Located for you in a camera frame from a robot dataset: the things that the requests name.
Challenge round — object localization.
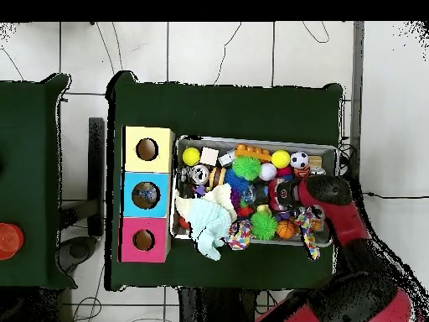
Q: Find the green spiky rubber ball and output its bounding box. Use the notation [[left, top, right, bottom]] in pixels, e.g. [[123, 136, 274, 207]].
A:
[[231, 156, 262, 181], [251, 211, 279, 242]]

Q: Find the colourful polka-dot cloth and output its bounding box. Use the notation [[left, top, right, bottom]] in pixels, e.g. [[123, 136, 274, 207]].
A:
[[294, 206, 326, 262], [226, 220, 254, 252]]

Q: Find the mint green muslin cloth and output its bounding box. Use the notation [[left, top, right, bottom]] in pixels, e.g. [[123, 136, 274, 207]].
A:
[[189, 199, 234, 262]]

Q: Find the clear mesh bin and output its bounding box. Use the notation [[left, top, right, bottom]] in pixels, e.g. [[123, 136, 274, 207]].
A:
[[170, 135, 339, 249]]

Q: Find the wooden box with three holes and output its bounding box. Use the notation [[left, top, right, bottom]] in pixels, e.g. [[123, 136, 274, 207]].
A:
[[120, 125, 177, 264]]

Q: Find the white baseball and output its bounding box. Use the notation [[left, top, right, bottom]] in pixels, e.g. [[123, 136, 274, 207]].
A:
[[259, 163, 278, 182]]

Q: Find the orange toy basketball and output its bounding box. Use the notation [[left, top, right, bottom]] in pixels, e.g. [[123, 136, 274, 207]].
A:
[[277, 221, 297, 241]]

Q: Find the black and white soccer ball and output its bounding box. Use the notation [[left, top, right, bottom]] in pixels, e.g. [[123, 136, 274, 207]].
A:
[[290, 150, 310, 170]]

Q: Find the yellow smiley ball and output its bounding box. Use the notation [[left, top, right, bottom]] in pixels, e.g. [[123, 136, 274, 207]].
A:
[[182, 147, 202, 168]]

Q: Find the black chair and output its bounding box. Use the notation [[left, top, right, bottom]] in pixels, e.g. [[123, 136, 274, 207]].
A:
[[59, 117, 107, 273]]

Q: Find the green cloth side table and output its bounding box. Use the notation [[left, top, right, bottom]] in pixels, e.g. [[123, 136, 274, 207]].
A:
[[0, 73, 74, 289]]

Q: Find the red plastic cup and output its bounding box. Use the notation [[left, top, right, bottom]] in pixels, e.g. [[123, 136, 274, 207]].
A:
[[0, 222, 25, 261]]

